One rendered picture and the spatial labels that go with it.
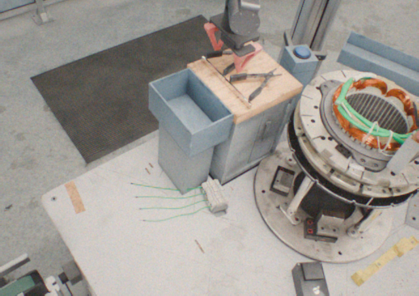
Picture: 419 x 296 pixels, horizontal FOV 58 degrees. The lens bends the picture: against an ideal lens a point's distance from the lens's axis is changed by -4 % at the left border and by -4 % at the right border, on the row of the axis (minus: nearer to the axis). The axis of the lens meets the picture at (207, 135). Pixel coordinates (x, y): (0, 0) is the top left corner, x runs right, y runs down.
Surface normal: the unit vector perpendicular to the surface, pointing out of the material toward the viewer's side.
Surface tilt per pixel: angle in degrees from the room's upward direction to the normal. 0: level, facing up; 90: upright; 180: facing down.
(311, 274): 0
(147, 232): 0
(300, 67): 90
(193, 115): 0
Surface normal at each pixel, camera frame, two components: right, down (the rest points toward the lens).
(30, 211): 0.11, -0.63
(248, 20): 0.01, 0.80
